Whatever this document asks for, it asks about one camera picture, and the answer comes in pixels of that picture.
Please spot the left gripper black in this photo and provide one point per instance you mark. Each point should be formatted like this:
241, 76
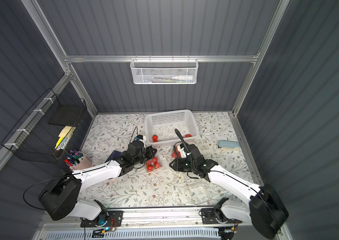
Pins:
149, 153

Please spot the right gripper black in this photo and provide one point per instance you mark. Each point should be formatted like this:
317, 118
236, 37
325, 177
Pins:
178, 163

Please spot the clear clamshell container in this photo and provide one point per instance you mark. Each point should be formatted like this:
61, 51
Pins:
178, 154
197, 189
153, 164

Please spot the red strawberry top basket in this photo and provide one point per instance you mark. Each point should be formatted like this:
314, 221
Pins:
157, 165

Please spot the white plastic perforated basket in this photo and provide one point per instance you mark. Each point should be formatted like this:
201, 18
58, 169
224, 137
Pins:
164, 125

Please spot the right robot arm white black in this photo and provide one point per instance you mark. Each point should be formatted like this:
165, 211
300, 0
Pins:
261, 205

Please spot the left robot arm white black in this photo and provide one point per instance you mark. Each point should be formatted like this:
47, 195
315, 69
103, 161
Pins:
60, 198

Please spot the dark blue booklet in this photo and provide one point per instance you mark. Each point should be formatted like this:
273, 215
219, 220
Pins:
115, 156

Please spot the light blue sponge block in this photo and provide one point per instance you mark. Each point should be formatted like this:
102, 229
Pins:
228, 145

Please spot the pink cup with markers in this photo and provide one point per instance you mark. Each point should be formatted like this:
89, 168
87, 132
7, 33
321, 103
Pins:
77, 160

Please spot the yellow sticky notes pad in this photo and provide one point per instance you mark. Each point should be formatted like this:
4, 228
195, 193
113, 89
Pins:
64, 137

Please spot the black notebook in basket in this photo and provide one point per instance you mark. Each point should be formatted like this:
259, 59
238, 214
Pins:
66, 115

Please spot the white marker in basket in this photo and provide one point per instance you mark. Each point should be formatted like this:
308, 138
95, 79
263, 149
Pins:
183, 78

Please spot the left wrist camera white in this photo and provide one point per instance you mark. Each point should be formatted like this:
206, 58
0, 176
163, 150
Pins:
140, 138

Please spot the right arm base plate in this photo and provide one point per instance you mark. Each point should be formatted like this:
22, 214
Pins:
211, 216

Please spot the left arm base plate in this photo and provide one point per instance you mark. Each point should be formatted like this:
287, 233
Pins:
109, 219

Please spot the white wire mesh wall basket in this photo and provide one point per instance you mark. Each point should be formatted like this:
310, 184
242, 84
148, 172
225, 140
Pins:
150, 71

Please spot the black wire wall basket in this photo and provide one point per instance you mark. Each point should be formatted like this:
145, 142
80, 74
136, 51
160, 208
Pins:
34, 140

